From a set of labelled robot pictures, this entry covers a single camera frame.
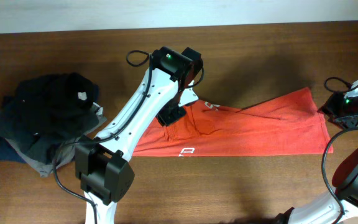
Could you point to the grey folded garment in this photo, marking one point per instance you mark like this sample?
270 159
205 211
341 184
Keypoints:
44 165

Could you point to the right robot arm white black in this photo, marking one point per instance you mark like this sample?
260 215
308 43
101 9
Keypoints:
340 202

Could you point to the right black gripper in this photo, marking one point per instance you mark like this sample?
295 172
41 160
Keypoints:
330 107

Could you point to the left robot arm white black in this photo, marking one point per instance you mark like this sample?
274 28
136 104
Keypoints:
102 164

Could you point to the red orange t-shirt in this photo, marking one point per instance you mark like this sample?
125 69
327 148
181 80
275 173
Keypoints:
287 125

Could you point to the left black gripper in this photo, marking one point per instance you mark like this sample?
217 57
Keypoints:
168 117

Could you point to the black folded garment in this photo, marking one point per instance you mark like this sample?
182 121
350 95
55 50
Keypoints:
47 111

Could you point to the navy blue folded garment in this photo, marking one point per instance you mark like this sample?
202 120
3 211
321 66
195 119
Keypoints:
7 152

